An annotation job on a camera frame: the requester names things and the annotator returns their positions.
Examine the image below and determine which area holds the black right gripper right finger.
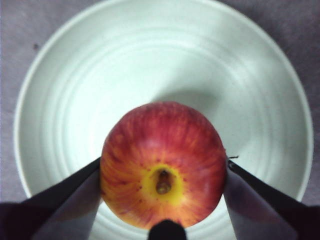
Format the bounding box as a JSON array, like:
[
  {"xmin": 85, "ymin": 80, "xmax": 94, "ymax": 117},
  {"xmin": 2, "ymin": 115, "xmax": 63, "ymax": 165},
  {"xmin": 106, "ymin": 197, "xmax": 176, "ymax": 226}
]
[{"xmin": 224, "ymin": 159, "xmax": 320, "ymax": 240}]

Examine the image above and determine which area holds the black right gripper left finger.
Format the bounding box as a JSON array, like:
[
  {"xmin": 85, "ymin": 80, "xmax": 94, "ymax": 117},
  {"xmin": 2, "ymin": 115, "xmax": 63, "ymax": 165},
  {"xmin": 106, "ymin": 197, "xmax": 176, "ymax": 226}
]
[{"xmin": 0, "ymin": 157, "xmax": 101, "ymax": 240}]

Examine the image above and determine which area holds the red yellow apple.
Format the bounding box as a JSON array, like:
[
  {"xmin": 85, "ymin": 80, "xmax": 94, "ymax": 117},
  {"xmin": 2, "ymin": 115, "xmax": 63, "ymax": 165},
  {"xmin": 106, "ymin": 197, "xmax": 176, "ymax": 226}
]
[{"xmin": 99, "ymin": 101, "xmax": 228, "ymax": 230}]

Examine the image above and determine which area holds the green round plate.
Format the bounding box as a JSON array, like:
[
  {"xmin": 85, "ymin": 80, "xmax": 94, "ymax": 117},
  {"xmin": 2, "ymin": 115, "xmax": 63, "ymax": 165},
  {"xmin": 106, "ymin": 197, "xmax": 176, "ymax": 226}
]
[{"xmin": 13, "ymin": 0, "xmax": 315, "ymax": 240}]

